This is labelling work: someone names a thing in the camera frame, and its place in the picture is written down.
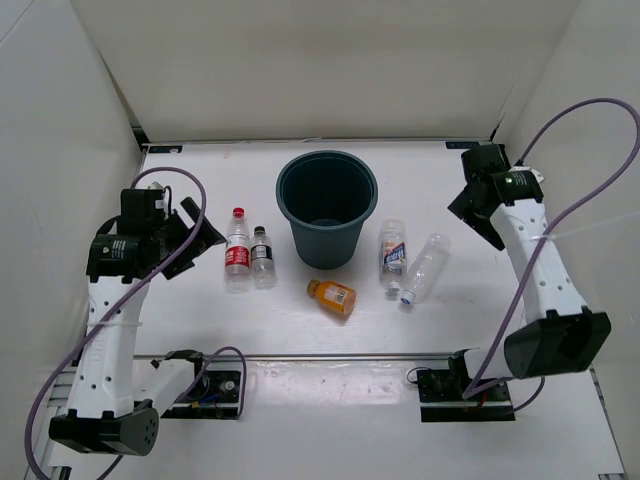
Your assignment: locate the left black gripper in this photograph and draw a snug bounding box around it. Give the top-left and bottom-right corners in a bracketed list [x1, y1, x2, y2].
[151, 197, 225, 279]

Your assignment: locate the red label water bottle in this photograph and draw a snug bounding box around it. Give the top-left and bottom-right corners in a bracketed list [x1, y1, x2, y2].
[224, 207, 250, 294]

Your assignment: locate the clear unlabeled plastic bottle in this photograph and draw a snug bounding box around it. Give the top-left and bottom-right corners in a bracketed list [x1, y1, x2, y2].
[400, 233, 451, 306]

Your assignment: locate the blue label clear bottle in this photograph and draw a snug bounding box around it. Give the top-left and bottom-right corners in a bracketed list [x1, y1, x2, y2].
[379, 219, 407, 298]

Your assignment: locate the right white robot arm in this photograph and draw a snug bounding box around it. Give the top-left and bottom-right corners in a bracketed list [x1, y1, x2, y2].
[449, 144, 611, 400]

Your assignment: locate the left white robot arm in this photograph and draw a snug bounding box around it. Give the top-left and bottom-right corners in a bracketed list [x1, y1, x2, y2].
[48, 186, 225, 456]

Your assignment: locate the dark green plastic bin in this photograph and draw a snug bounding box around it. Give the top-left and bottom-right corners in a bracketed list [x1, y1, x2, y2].
[275, 150, 378, 270]

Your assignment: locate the black label small bottle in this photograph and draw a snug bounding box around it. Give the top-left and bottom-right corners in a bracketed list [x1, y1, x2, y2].
[249, 226, 277, 290]

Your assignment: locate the orange juice bottle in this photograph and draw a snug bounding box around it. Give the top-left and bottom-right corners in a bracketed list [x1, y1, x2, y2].
[306, 280, 357, 316]

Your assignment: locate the aluminium front rail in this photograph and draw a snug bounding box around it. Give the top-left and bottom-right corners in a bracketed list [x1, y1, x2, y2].
[133, 352, 466, 362]

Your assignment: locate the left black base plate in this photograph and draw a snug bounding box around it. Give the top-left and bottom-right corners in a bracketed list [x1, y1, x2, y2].
[161, 370, 243, 420]

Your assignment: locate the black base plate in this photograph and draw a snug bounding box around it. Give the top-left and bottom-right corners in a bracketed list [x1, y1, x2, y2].
[406, 367, 515, 423]
[161, 370, 243, 420]

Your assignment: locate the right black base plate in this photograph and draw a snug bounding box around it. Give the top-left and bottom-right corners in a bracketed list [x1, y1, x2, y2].
[406, 367, 515, 423]

